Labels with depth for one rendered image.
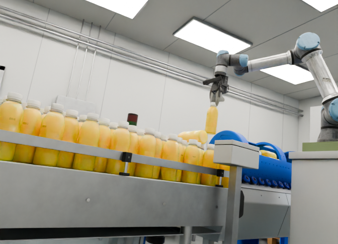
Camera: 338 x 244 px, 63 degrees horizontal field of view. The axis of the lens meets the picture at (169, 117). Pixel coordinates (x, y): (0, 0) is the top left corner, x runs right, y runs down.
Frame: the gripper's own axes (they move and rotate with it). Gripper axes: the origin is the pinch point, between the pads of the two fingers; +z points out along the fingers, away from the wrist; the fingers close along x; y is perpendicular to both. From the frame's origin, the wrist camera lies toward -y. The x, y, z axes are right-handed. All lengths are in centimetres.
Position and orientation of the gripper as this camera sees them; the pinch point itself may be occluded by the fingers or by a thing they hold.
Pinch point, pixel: (213, 104)
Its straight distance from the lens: 169.3
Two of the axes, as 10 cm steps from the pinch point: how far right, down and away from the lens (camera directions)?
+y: 8.6, 2.3, 4.6
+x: -4.9, 0.9, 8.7
